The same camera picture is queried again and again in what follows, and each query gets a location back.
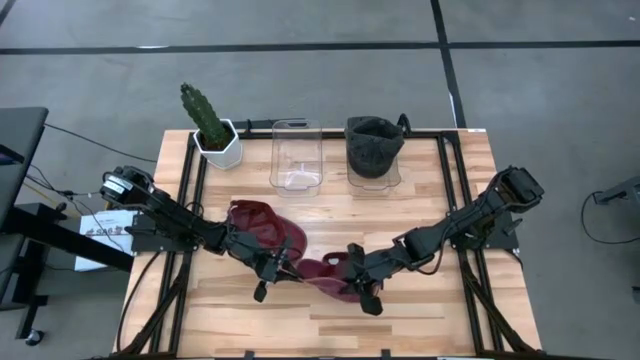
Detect white printed box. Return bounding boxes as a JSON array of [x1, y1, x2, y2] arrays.
[[74, 209, 139, 273]]

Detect black side desk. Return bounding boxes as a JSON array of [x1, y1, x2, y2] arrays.
[[0, 202, 135, 341]]

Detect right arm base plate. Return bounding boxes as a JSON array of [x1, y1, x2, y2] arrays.
[[449, 209, 520, 251]]

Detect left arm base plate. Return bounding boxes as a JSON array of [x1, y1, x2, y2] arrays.
[[130, 214, 201, 254]]

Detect white hexagonal plant pot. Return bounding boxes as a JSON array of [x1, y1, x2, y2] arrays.
[[192, 118, 245, 170]]

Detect gray metal stand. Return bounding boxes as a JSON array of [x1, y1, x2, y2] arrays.
[[594, 174, 640, 221]]

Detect maroon baseball cap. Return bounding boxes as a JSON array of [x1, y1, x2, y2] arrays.
[[297, 251, 374, 305], [227, 198, 309, 265]]

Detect looped black cable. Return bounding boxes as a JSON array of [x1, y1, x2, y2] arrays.
[[579, 189, 640, 246]]

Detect black bar mount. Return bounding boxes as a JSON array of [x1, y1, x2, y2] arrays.
[[232, 118, 307, 132]]

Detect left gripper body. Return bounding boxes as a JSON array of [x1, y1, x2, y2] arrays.
[[224, 230, 294, 304]]

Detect clear plastic bin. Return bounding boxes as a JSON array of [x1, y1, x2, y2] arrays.
[[344, 118, 403, 197], [268, 118, 325, 197]]

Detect black aluminium table frame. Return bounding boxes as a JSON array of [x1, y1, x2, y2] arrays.
[[117, 119, 541, 360]]

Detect black floor cable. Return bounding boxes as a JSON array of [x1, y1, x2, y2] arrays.
[[43, 122, 159, 165]]

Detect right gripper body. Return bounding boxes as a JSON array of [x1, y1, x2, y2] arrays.
[[349, 243, 409, 317]]

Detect dark gray laptop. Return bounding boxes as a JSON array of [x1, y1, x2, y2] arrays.
[[0, 106, 50, 221]]

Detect black caster wheel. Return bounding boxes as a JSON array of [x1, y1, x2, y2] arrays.
[[23, 328, 47, 348]]

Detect green cactus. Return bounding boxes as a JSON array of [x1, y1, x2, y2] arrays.
[[179, 82, 232, 151]]

